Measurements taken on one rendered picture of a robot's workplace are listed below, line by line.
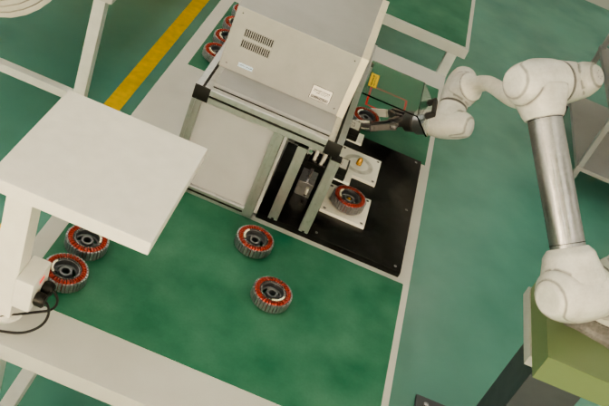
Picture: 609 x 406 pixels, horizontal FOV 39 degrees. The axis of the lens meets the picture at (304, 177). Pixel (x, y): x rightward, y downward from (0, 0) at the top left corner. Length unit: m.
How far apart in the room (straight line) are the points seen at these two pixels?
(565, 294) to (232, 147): 1.01
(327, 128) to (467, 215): 2.11
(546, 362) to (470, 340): 1.23
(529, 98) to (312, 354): 0.94
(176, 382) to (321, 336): 0.45
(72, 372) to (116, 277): 0.32
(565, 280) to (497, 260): 1.83
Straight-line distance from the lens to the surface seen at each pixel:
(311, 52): 2.42
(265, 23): 2.41
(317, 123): 2.42
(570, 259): 2.49
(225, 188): 2.56
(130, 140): 1.97
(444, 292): 3.92
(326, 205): 2.71
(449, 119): 3.04
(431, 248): 4.10
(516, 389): 2.90
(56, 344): 2.12
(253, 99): 2.42
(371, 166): 2.97
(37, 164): 1.85
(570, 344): 2.66
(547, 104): 2.53
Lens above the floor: 2.39
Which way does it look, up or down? 35 degrees down
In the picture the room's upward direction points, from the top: 24 degrees clockwise
